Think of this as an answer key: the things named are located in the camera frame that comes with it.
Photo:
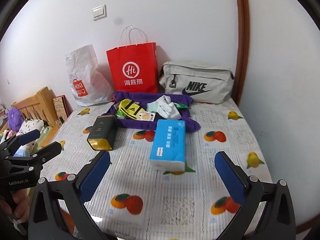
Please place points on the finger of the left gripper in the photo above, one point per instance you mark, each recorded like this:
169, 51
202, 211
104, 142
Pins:
45, 154
11, 145

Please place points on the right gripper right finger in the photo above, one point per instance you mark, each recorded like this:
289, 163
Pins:
233, 176

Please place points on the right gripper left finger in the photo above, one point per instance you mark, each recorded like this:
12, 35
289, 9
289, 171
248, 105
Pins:
90, 176

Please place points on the yellow Adidas pouch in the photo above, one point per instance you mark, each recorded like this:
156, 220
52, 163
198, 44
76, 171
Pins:
130, 108

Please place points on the green wet wipe packet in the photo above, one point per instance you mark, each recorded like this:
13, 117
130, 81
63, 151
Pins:
181, 106

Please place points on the left hand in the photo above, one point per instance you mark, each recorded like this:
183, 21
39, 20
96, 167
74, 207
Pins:
22, 209

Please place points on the pile of clothes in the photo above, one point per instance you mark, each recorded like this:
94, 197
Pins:
27, 126

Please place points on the purple plush toy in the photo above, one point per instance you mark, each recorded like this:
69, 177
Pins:
15, 119

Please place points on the dark green tin box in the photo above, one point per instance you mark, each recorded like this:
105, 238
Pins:
103, 133

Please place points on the wooden headboard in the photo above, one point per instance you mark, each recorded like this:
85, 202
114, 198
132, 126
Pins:
39, 107

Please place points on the brown patterned box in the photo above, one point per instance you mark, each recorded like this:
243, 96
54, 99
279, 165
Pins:
61, 109

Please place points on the purple towel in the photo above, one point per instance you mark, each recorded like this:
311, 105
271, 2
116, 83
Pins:
144, 98

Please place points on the blue tissue pack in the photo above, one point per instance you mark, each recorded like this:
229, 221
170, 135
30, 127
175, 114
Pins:
168, 148

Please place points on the white Miniso plastic bag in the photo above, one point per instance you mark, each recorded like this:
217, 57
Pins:
89, 86

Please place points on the orange print sachet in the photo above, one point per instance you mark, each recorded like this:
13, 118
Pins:
146, 116

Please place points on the mint green cloth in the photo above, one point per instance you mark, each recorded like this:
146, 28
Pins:
152, 107

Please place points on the grey Nike bag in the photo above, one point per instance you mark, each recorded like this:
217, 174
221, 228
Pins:
209, 83

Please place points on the red paper shopping bag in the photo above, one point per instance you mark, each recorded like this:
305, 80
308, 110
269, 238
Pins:
134, 67

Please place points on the brown wooden door frame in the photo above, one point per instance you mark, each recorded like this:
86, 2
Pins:
243, 49

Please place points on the white wall switch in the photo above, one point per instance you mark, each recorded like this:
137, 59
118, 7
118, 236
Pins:
99, 12

